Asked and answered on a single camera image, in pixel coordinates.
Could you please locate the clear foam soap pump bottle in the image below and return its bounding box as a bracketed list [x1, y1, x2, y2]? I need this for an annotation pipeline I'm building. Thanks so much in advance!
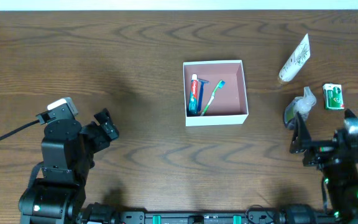
[283, 86, 316, 130]

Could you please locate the white box pink interior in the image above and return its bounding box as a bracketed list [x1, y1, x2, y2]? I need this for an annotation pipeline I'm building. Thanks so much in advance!
[183, 60, 249, 126]

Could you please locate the Colgate toothpaste tube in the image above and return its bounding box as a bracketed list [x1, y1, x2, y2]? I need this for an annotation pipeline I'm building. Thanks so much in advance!
[188, 73, 198, 115]

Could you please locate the green white toothbrush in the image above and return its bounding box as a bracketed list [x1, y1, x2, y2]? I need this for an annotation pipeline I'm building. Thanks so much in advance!
[200, 80, 226, 116]

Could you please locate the blue disposable razor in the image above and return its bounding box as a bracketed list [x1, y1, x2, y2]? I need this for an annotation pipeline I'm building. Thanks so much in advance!
[197, 78, 209, 112]

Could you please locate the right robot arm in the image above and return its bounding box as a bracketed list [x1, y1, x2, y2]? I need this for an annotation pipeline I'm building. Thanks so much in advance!
[290, 109, 358, 223]

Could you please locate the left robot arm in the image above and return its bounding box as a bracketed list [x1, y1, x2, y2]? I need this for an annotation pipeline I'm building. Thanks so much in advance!
[18, 106, 119, 223]

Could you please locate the green Dettol soap bar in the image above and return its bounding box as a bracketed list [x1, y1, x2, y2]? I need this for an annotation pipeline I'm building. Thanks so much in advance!
[323, 83, 344, 110]

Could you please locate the white lotion tube gold cap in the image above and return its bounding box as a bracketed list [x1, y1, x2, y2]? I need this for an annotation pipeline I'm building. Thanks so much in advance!
[278, 34, 311, 85]

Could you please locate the black mounting rail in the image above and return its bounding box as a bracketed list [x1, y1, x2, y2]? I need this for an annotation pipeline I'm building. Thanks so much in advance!
[75, 203, 336, 224]

